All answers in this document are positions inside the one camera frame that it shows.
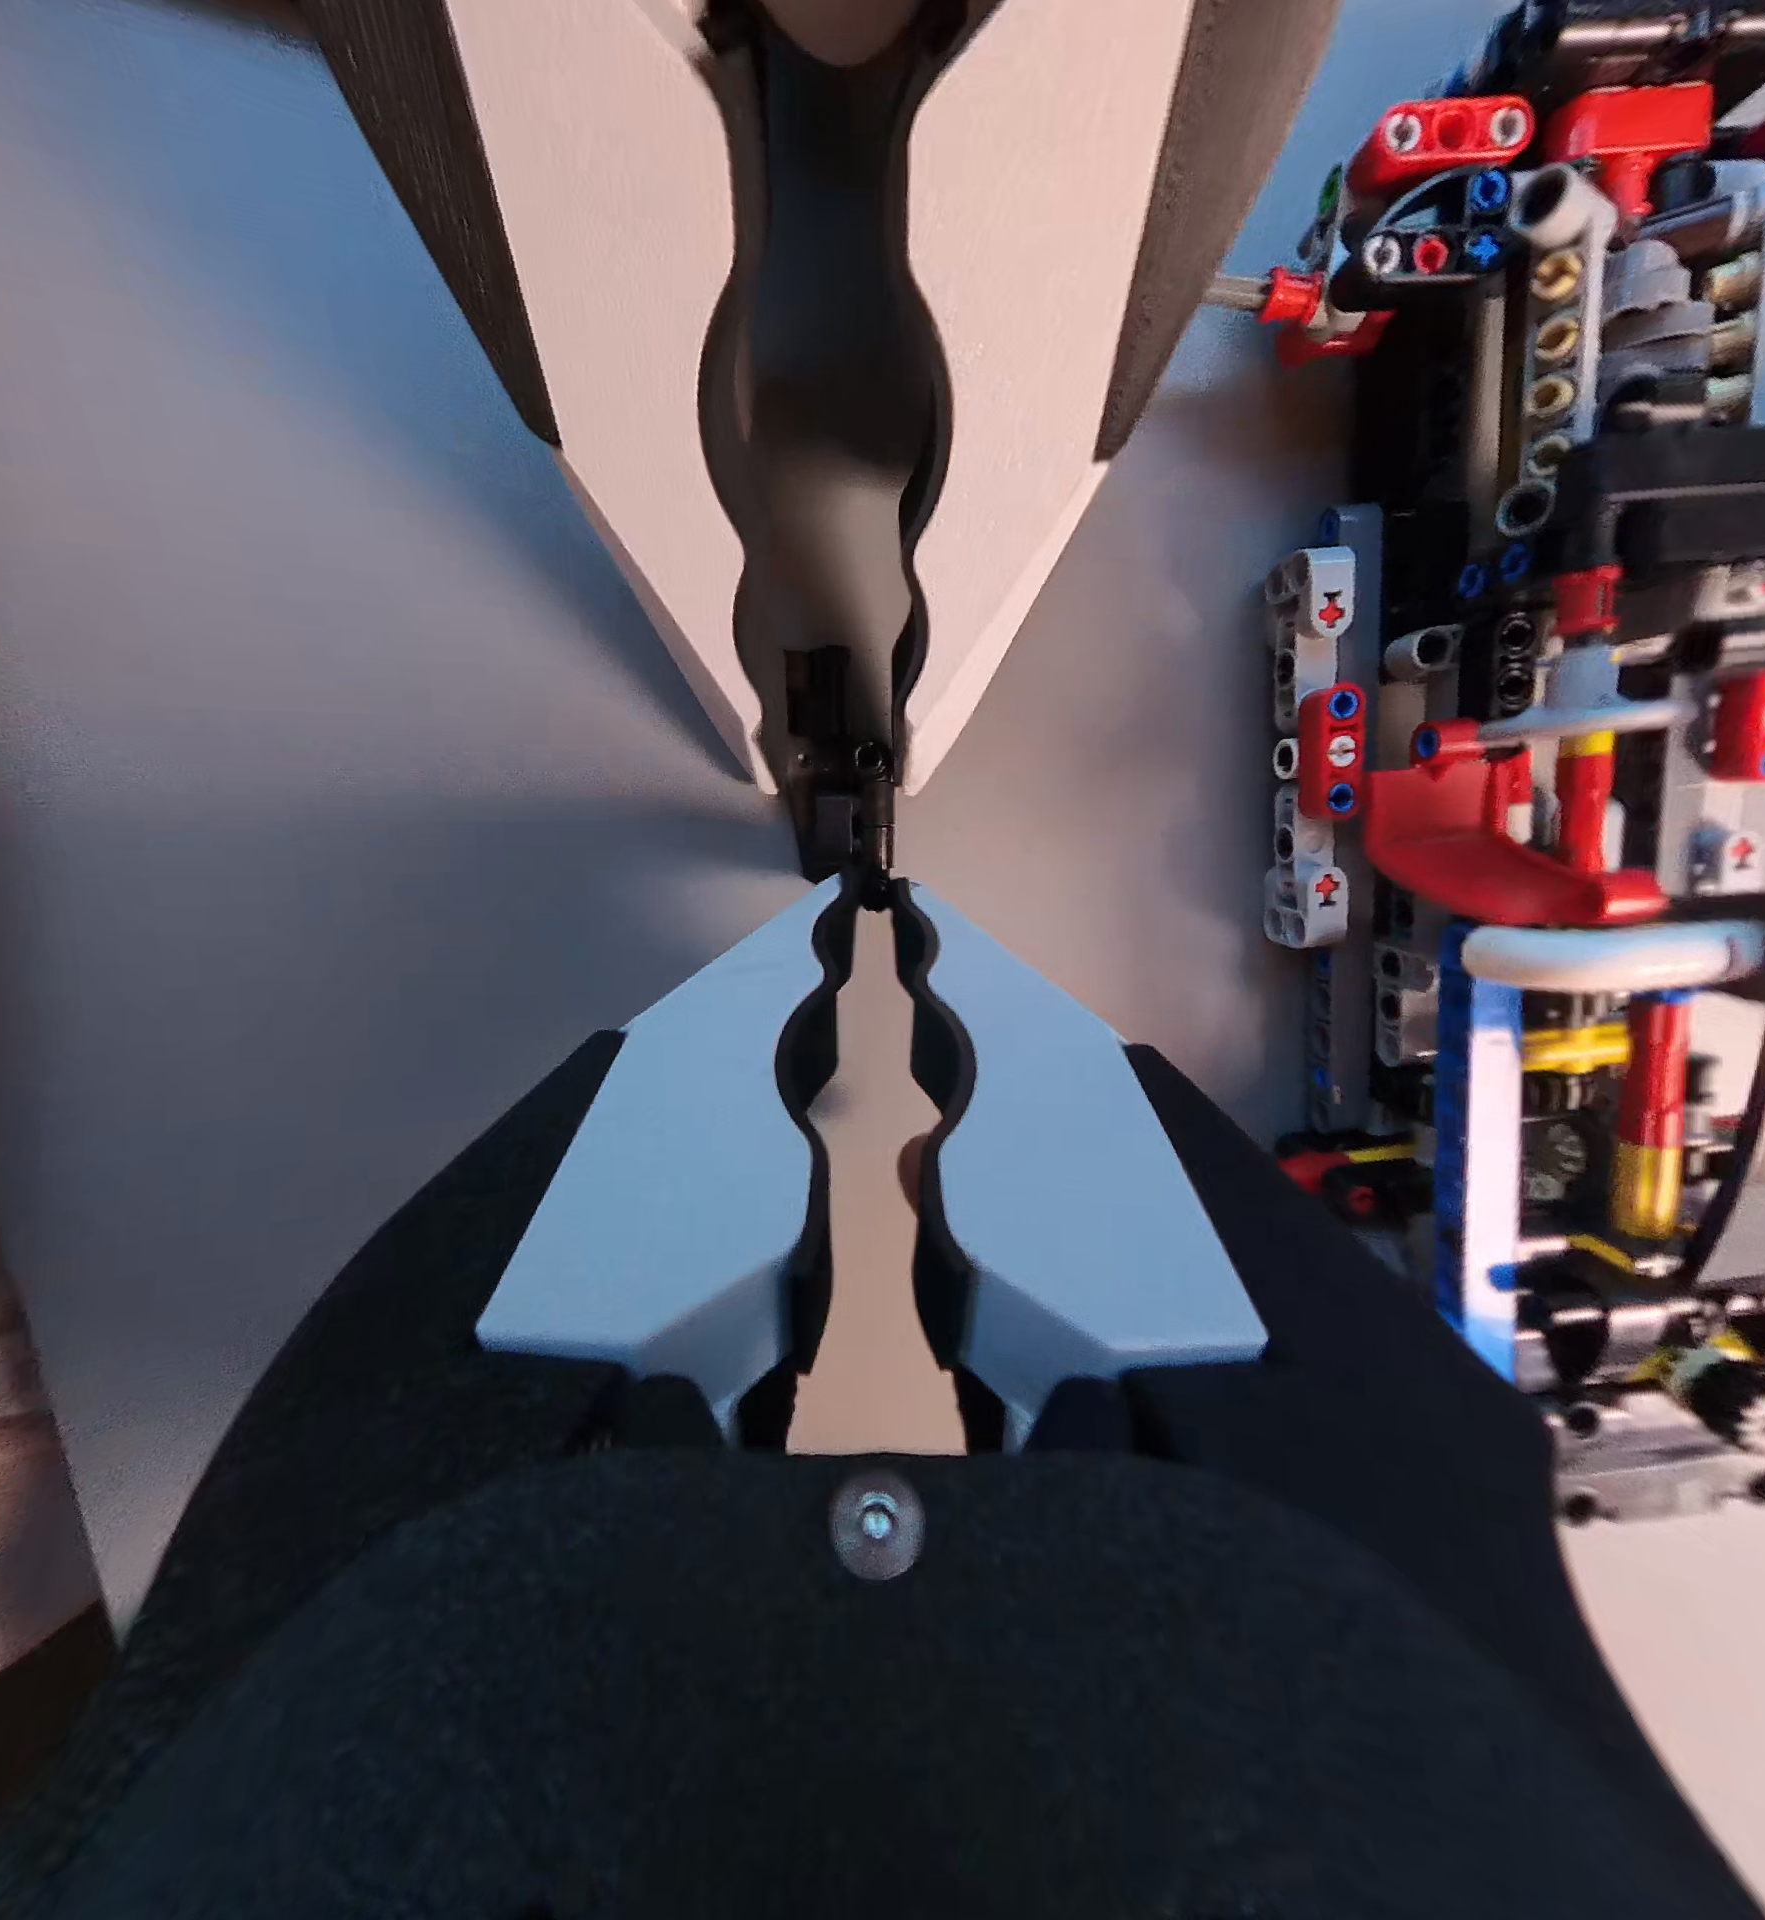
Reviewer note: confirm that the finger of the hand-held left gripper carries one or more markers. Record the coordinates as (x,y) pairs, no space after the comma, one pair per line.
(1048,270)
(613,301)

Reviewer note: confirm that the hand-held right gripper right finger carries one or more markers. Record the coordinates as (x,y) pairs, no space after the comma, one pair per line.
(1093,1201)

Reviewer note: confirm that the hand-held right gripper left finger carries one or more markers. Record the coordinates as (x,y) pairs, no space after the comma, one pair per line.
(657,1201)

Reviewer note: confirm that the black lego subassembly red pin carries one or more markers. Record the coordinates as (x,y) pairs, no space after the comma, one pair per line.
(836,824)

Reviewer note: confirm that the partly built lego car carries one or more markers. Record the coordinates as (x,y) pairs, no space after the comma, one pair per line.
(1572,601)

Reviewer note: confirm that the person's right hand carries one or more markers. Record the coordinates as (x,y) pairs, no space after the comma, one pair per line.
(914,1173)

